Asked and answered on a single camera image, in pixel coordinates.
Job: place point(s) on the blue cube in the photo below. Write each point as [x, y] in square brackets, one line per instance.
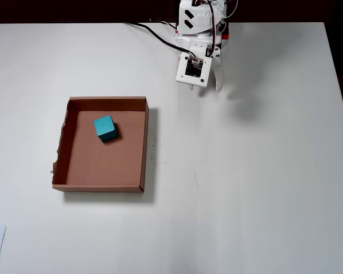
[105, 128]

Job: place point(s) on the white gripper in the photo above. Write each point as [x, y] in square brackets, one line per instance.
[219, 75]

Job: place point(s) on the wrist camera board mount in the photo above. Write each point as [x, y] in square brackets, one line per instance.
[194, 68]

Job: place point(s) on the black red table clamp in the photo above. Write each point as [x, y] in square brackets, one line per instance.
[225, 35]

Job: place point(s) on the brown cardboard box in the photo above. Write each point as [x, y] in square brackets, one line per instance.
[105, 165]

